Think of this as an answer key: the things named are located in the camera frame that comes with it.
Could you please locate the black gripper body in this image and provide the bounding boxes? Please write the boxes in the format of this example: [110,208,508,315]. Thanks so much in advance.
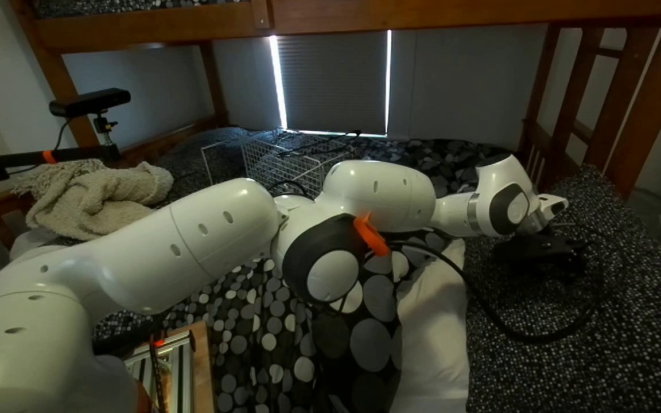
[495,232,578,267]

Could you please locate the black speckled pillow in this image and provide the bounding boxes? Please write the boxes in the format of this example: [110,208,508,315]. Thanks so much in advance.
[464,172,661,413]

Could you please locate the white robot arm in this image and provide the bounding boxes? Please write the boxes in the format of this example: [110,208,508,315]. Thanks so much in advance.
[0,156,568,413]

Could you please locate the white pillow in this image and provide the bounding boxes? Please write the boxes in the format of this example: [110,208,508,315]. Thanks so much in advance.
[389,161,542,413]

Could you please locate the grey window blind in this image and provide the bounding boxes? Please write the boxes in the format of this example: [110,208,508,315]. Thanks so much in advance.
[67,26,544,146]

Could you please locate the black grey dotted duvet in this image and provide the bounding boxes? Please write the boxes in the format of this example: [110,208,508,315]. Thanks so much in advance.
[209,161,460,413]

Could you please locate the beige crumpled towel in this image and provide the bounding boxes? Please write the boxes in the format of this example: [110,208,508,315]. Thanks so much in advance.
[14,159,175,241]

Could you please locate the white wire rack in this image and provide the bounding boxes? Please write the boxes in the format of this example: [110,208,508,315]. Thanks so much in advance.
[199,140,326,198]

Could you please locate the wooden bunk bed frame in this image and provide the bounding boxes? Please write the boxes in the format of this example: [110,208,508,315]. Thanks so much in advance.
[0,0,661,413]

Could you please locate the black camera on stand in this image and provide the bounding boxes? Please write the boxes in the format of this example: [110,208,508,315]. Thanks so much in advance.
[0,88,131,181]

